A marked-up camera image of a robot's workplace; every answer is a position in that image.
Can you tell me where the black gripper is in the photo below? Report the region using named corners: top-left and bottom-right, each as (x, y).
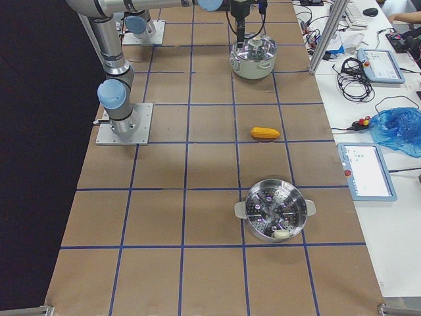
top-left (230, 0), bottom-right (252, 46)

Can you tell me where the yellow corn cob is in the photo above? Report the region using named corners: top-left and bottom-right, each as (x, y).
top-left (250, 126), bottom-right (280, 139)

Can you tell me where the emergency stop button box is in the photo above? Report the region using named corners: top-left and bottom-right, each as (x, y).
top-left (350, 116), bottom-right (370, 131)

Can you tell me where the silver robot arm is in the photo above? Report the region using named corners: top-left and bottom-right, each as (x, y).
top-left (125, 1), bottom-right (256, 48)
top-left (67, 1), bottom-right (195, 136)

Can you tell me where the white and blue box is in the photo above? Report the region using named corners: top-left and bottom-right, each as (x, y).
top-left (326, 32), bottom-right (364, 55)

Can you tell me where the far teach pendant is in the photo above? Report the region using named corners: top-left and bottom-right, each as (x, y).
top-left (357, 49), bottom-right (405, 84)

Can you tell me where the person's forearm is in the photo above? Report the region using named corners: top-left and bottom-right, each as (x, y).
top-left (388, 11), bottom-right (421, 24)

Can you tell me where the blue plastic bag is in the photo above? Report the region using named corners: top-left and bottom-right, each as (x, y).
top-left (369, 107), bottom-right (420, 158)

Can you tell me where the near teach pendant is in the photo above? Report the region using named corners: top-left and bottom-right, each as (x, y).
top-left (337, 143), bottom-right (397, 201)

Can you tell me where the steel steamer basket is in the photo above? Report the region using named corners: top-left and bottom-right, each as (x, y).
top-left (234, 179), bottom-right (316, 243)

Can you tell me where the white cooking pot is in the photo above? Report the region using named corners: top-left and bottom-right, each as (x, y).
top-left (230, 52), bottom-right (276, 80)

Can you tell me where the glass pot lid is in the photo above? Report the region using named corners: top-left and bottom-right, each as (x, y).
top-left (231, 35), bottom-right (278, 62)

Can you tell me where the white keyboard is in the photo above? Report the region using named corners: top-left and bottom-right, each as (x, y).
top-left (344, 1), bottom-right (368, 30)

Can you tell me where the black computer mouse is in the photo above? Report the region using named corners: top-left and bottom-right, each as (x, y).
top-left (362, 7), bottom-right (378, 17)

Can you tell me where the tangled black cable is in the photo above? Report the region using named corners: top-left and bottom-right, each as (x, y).
top-left (332, 57), bottom-right (376, 102)

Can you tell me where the teach pendant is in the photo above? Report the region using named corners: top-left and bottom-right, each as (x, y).
top-left (357, 49), bottom-right (405, 84)
top-left (337, 143), bottom-right (397, 201)

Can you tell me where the aluminium frame post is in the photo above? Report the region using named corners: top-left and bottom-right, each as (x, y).
top-left (309, 0), bottom-right (349, 75)

